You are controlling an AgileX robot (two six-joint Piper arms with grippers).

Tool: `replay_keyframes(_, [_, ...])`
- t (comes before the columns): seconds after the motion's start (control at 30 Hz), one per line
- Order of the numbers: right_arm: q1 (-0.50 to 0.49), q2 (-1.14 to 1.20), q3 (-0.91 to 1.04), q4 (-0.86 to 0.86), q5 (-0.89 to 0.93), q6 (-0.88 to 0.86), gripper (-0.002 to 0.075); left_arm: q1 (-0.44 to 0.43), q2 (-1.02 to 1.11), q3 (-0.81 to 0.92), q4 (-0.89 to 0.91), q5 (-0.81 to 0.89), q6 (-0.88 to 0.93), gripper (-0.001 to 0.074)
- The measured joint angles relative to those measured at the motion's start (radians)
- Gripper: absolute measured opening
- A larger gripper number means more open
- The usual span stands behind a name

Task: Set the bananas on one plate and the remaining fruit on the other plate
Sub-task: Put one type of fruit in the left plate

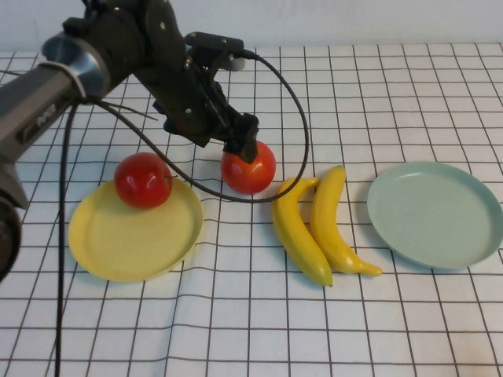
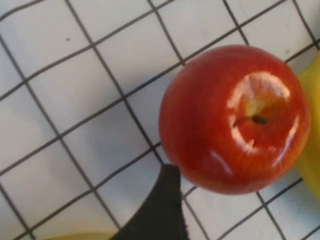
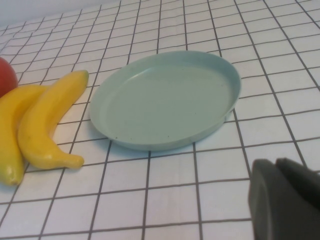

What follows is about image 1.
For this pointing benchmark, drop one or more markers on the black zip tie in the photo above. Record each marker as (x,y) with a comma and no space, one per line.
(129,110)

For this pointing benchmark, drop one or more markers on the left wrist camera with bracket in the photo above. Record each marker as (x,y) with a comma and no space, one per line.
(214,41)

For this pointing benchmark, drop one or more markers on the yellow round plate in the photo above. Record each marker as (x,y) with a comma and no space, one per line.
(137,243)

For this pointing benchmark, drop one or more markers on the pale blue-green round plate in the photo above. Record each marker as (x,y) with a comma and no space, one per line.
(432,216)

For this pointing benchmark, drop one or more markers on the yellow banana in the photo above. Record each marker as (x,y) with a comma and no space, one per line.
(292,235)
(326,220)

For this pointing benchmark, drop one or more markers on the white grid-patterned tablecloth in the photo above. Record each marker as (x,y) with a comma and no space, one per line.
(393,98)

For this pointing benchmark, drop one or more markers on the red apple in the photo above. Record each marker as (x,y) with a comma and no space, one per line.
(243,176)
(141,184)

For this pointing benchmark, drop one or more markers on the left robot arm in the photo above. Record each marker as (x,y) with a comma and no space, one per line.
(39,102)

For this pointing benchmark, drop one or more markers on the white zip tie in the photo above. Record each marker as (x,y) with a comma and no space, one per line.
(76,80)

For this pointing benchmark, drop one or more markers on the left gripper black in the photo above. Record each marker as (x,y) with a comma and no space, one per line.
(188,102)

